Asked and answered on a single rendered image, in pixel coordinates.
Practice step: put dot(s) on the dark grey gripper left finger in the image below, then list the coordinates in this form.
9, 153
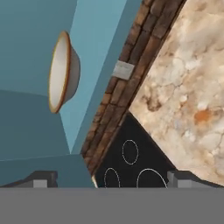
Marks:
40, 179

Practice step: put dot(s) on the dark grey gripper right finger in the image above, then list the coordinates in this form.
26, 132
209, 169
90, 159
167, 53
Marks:
183, 179

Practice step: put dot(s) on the blue cabinet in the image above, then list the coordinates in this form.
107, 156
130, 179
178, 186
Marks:
43, 96

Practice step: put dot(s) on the white bowl with orange rim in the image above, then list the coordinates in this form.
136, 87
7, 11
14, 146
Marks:
62, 73

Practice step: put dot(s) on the black hob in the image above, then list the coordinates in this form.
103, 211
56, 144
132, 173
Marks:
131, 157

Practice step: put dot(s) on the grey wall socket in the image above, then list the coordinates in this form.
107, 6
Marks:
123, 70

